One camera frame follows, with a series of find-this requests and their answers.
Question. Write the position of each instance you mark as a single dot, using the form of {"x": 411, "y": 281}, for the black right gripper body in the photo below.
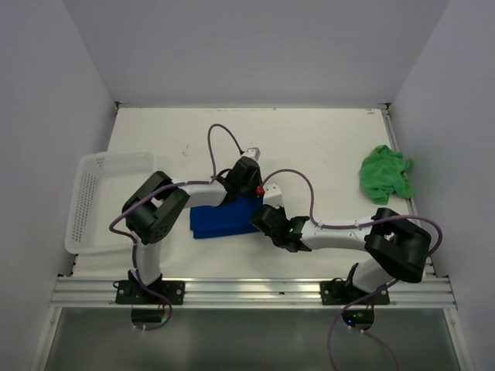
{"x": 279, "y": 211}

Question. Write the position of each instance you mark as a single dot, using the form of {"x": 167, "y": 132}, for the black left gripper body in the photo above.
{"x": 250, "y": 188}

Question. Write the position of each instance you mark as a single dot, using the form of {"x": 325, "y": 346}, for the blue towel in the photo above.
{"x": 208, "y": 222}

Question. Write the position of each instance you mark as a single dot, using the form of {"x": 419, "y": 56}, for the green towel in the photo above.
{"x": 384, "y": 173}

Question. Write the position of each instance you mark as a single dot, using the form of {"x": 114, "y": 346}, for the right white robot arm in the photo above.
{"x": 398, "y": 248}

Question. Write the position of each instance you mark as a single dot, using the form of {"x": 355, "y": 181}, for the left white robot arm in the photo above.
{"x": 152, "y": 211}

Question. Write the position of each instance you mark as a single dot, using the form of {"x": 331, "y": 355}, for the white perforated plastic basket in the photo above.
{"x": 103, "y": 183}

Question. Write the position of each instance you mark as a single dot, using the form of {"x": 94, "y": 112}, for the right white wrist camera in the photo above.
{"x": 271, "y": 195}

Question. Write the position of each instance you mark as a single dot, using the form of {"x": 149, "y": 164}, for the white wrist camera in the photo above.
{"x": 271, "y": 195}
{"x": 253, "y": 153}

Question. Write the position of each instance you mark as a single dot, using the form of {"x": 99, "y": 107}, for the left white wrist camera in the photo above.
{"x": 253, "y": 153}

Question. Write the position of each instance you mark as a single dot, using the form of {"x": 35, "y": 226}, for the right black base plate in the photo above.
{"x": 338, "y": 292}

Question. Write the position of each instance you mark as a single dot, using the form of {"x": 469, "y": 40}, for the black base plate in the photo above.
{"x": 338, "y": 292}
{"x": 132, "y": 293}

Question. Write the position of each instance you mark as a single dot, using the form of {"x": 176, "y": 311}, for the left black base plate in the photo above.
{"x": 132, "y": 293}

